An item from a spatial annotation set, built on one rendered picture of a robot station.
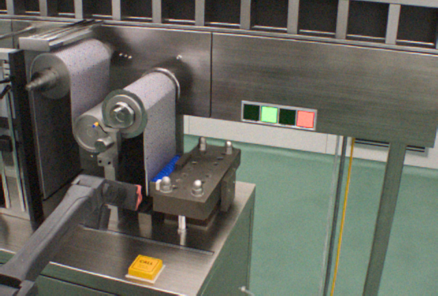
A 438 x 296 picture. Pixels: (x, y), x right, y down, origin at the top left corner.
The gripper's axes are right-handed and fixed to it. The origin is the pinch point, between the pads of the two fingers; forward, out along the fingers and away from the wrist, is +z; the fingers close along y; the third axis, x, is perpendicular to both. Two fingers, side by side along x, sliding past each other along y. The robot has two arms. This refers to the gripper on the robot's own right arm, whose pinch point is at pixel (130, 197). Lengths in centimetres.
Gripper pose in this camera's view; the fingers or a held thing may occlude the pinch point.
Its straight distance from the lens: 148.1
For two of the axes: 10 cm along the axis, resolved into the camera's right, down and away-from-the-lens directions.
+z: 2.3, 2.0, 9.5
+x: 1.8, -9.7, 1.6
